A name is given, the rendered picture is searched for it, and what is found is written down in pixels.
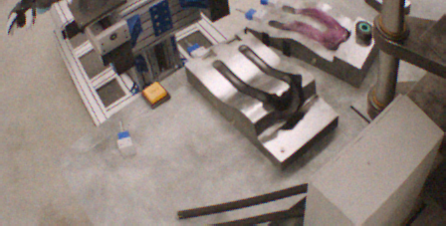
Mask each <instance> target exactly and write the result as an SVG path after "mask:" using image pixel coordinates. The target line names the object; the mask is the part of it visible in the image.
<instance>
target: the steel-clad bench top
mask: <svg viewBox="0 0 446 226"><path fill-rule="evenodd" d="M301 1H312V2H314V1H320V2H322V3H325V4H327V5H329V6H331V7H333V8H334V9H335V10H337V11H338V12H339V13H341V14H342V15H343V16H344V17H345V18H347V19H349V20H351V21H353V22H355V21H356V19H357V17H359V18H361V19H363V20H365V21H367V22H369V23H371V24H373V19H374V17H375V16H376V15H378V14H379V13H378V12H377V11H375V10H374V9H373V8H372V7H371V6H369V5H368V4H366V3H364V0H301ZM408 1H409V2H410V3H411V5H410V14H409V15H408V16H414V17H421V18H427V19H430V20H435V21H438V20H439V18H441V17H442V16H443V15H444V14H446V0H408ZM268 49H269V50H271V51H272V52H273V53H274V54H275V55H276V56H278V57H280V58H281V59H283V60H284V61H286V62H289V63H292V64H295V65H298V66H300V67H302V68H304V69H306V70H307V71H308V72H309V73H310V74H311V75H312V76H313V77H314V78H315V82H316V92H317V94H318V95H319V96H320V98H321V99H322V100H324V101H325V103H326V104H328V105H329V106H330V107H331V108H332V109H333V110H334V111H335V112H336V113H338V121H337V127H336V128H334V130H333V131H331V132H330V133H328V134H327V135H326V136H325V137H324V138H323V139H321V140H320V142H318V143H317V144H316V145H314V147H313V148H311V149H310V150H308V151H307V152H306V153H304V154H303V155H302V156H300V157H299V159H297V160H296V161H295V162H293V163H292V164H291V165H290V166H289V167H287V168H285V169H284V170H282V171H281V170H280V169H279V168H278V167H277V166H276V165H274V164H273V163H272V162H271V161H270V160H269V159H267V158H266V156H265V155H264V154H263V153H262V152H261V151H259V150H258V149H257V148H256V146H255V145H254V144H253V143H252V142H251V141H250V140H249V139H247V138H246V137H245V136H244V135H243V134H242V133H240V132H239V131H238V129H237V128H236V127H235V126H234V125H230V121H229V120H228V119H227V118H226V117H224V116H223V115H222V114H221V113H220V112H219V111H218V110H217V109H215V108H214V107H213V106H212V105H211V104H210V103H209V102H208V101H207V100H206V99H205V98H204V97H203V96H202V95H201V94H200V93H199V92H198V91H197V90H196V89H195V88H194V87H193V86H191V85H190V84H189V83H188V81H187V77H186V73H185V69H186V68H185V66H184V67H183V68H181V69H180V70H178V71H176V72H175V73H173V74H172V75H170V76H169V77H168V78H166V79H165V80H163V81H161V82H160V84H161V85H162V86H163V87H164V88H165V89H166V90H167V91H168V92H169V93H170V96H171V98H170V99H169V100H167V102H165V103H164V104H162V105H160V106H159V107H157V109H155V110H152V109H151V108H150V107H149V104H148V103H147V102H146V101H145V100H144V99H143V98H142V95H140V96H139V97H137V98H136V99H135V100H133V101H132V102H131V103H130V104H128V105H126V107H123V108H121V110H119V111H118V112H117V113H115V114H112V115H111V116H110V117H109V118H108V119H106V120H104V121H103V122H102V123H100V125H98V126H96V127H95V128H94V129H92V130H90V131H89V132H88V133H87V134H85V135H84V136H83V137H82V138H80V139H78V141H76V142H74V143H73V144H71V146H69V147H67V148H66V149H64V151H63V152H61V153H60V154H58V155H57V156H55V157H54V158H53V161H54V163H55V164H56V167H58V170H59V172H60V173H61V175H62V176H63V178H64V180H65V182H66V183H67V185H68V187H69V188H70V190H71V191H72V194H74V196H75V197H76V200H77V201H78V202H79V203H80V205H81V207H82V209H83V210H84V211H85V213H86V214H87V216H88V217H89V218H90V220H91V222H92V223H93V224H94V226H204V225H211V224H216V223H224V222H228V221H233V220H236V219H244V218H249V217H253V216H258V215H261V214H266V213H271V212H276V211H283V210H286V209H289V208H292V207H293V206H294V205H295V204H296V203H297V202H299V201H301V200H302V199H303V198H304V197H305V196H307V194H308V193H302V194H297V195H294V196H292V197H289V198H285V199H281V200H277V201H273V202H269V203H265V204H261V205H256V206H252V207H248V208H242V209H236V210H232V211H228V212H223V213H215V214H211V215H207V216H204V215H202V216H199V217H195V218H194V217H191V218H187V219H178V220H176V219H175V217H174V211H180V210H184V209H187V210H188V209H192V208H200V207H204V206H208V205H217V204H220V203H225V202H231V201H237V200H241V199H245V198H250V197H253V196H258V195H261V194H266V193H270V192H274V191H278V190H282V189H286V188H290V187H293V186H298V185H300V184H304V183H309V178H310V177H311V176H313V174H314V173H316V172H317V171H319V170H320V169H321V168H322V167H324V166H325V164H326V163H328V162H329V161H330V160H331V159H332V158H334V157H335V156H336V155H337V154H338V153H339V152H340V151H342V149H343V148H344V147H346V146H347V145H349V143H350V142H352V140H353V139H354V138H355V137H356V136H357V135H359V134H360V133H361V132H362V131H363V130H364V129H365V128H366V127H367V126H368V125H369V123H368V122H367V121H365V120H364V119H363V118H362V116H360V115H358V113H356V112H355V111H354V110H353V109H351V108H350V105H352V106H353V107H354V108H356V110H357V111H359V112H360V113H361V114H363V115H365V117H366V118H367V119H368V120H370V121H371V118H370V117H369V115H367V111H366V108H365V106H366V101H367V92H368V91H369V89H370V88H371V87H373V85H375V84H376V82H377V73H378V64H379V63H378V59H379V51H380V50H379V51H378V53H377V55H376V58H374V61H373V63H372V64H371V66H370V68H369V70H368V72H367V74H366V76H365V77H364V80H363V81H362V83H361V85H360V87H359V88H356V87H354V86H352V85H351V84H349V83H347V82H345V81H342V80H339V79H338V78H336V77H334V76H332V75H330V74H328V73H326V72H324V71H322V70H320V69H318V68H316V67H314V66H312V65H310V64H308V63H305V62H304V61H301V60H299V59H298V58H295V57H293V56H290V57H291V58H290V57H287V56H285V55H283V52H282V51H280V50H278V49H275V48H273V47H271V46H269V48H268ZM426 73H427V71H425V70H422V69H420V68H418V67H415V66H413V65H411V64H409V63H407V62H404V61H402V60H400V63H399V70H398V76H397V81H398V82H406V81H419V80H420V79H421V78H422V76H424V74H426ZM121 120H122V121H123V127H124V131H126V130H128V131H129V135H130V139H131V141H132V143H133V146H134V149H135V155H129V156H127V157H122V154H121V151H120V149H119V146H118V138H117V134H118V133H121V130H120V125H119V122H120V121H121Z"/></svg>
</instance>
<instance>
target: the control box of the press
mask: <svg viewBox="0 0 446 226"><path fill-rule="evenodd" d="M443 136H444V131H442V129H440V128H439V127H438V125H436V123H435V122H434V121H433V120H431V118H430V117H428V116H427V114H425V113H424V112H423V111H422V110H421V109H420V108H419V107H418V106H417V105H416V104H415V103H414V102H413V101H412V100H411V99H409V98H408V96H407V95H404V96H403V95H402V94H399V95H398V96H397V97H396V99H394V100H393V101H392V103H390V104H389V105H388V107H387V108H385V109H384V110H383V112H382V113H380V114H379V115H378V116H377V117H376V118H375V119H374V120H373V121H372V122H371V123H370V124H369V125H368V126H367V127H366V128H365V129H364V130H363V131H362V132H361V133H360V134H359V135H357V136H356V137H355V138H354V139H353V140H352V142H350V143H349V145H347V146H346V147H344V148H343V149H342V151H340V152H339V153H338V154H337V155H336V156H335V157H334V158H332V159H331V160H330V161H329V162H328V163H326V164H325V166H324V167H322V168H321V169H320V170H319V171H317V172H316V173H314V174H313V176H311V177H310V178H309V185H308V194H307V199H306V209H305V219H304V226H399V225H400V223H402V221H403V220H404V219H405V218H406V217H407V216H408V215H409V213H410V211H411V209H412V207H413V205H414V203H415V201H416V199H417V197H418V194H419V193H420V191H421V188H422V187H423V184H424V182H425V180H426V177H427V175H428V173H429V171H430V168H431V166H432V163H433V161H434V158H435V157H436V154H437V152H438V149H439V146H440V144H441V141H442V138H443Z"/></svg>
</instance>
